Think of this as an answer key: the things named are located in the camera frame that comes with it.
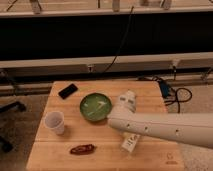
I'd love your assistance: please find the white paper cup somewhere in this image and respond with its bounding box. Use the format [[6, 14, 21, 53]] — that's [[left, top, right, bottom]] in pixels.
[[44, 111, 65, 135]]

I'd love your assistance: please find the clear plastic bottle white label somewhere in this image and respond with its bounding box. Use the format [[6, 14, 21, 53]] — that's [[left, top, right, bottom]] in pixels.
[[121, 132, 140, 153]]

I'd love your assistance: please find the black hanging cable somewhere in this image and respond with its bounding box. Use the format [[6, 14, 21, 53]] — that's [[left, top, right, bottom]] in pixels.
[[101, 5, 136, 74]]

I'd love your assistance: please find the black smartphone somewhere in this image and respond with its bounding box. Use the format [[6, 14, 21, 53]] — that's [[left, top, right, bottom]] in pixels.
[[58, 84, 78, 99]]

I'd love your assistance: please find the black office chair base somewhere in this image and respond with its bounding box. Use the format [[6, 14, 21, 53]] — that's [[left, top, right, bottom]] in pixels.
[[0, 69, 27, 154]]

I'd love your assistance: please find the dried red chili pepper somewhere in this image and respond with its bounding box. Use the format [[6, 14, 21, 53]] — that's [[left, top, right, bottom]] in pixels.
[[70, 144, 96, 155]]

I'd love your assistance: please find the blue power adapter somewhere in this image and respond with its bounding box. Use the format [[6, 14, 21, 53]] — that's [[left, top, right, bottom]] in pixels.
[[159, 82, 170, 98]]

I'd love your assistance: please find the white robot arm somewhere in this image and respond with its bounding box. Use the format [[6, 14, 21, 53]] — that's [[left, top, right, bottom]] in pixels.
[[108, 91, 213, 149]]

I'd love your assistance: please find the green ceramic bowl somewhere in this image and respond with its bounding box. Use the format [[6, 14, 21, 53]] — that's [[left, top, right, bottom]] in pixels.
[[80, 93, 112, 122]]

